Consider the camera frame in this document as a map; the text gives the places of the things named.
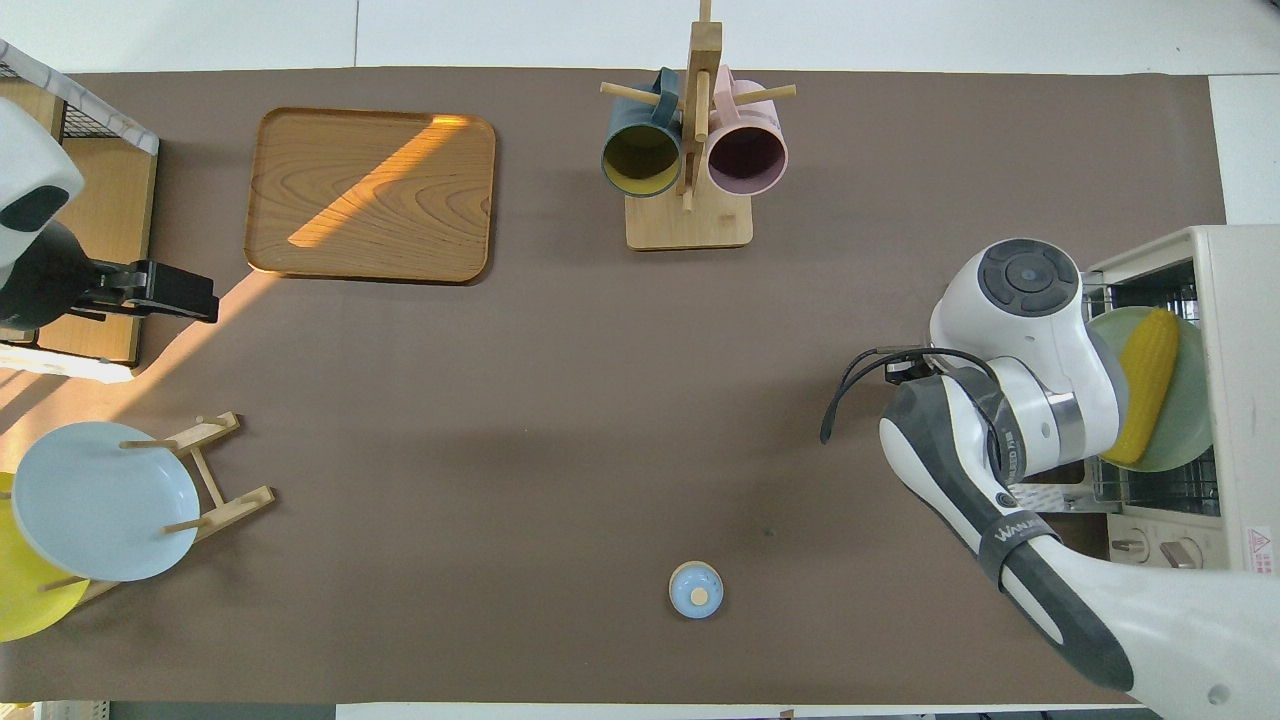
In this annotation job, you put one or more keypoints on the yellow plate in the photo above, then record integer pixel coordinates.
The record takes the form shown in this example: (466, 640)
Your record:
(20, 600)

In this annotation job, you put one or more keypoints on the pink mug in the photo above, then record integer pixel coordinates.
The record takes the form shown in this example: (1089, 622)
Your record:
(745, 155)

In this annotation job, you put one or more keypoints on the wooden plate rack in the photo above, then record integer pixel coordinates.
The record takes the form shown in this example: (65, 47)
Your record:
(240, 505)

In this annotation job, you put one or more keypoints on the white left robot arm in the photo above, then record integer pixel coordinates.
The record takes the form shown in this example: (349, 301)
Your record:
(30, 160)

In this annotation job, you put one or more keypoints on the mint green plate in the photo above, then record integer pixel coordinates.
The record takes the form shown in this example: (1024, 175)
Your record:
(1190, 400)

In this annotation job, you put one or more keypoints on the wooden mug rack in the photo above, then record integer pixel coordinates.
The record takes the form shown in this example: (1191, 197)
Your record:
(690, 225)

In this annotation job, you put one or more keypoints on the light blue plate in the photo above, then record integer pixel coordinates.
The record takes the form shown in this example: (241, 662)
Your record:
(100, 500)

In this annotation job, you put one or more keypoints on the brown table mat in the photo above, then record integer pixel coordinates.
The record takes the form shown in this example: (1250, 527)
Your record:
(450, 450)

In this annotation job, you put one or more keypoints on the white toaster oven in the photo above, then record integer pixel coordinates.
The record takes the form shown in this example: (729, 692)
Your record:
(1245, 350)

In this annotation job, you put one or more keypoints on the dark blue mug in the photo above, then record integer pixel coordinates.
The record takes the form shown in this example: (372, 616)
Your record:
(640, 160)

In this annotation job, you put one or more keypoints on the yellow corn cob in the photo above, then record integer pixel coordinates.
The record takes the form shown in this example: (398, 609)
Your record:
(1150, 370)

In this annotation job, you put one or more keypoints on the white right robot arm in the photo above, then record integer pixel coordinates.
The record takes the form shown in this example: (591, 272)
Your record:
(1030, 330)

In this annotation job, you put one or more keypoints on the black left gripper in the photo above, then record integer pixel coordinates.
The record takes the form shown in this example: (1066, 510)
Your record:
(45, 285)

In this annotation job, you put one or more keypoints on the brown wooden tray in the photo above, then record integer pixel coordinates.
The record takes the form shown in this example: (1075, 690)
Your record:
(370, 200)

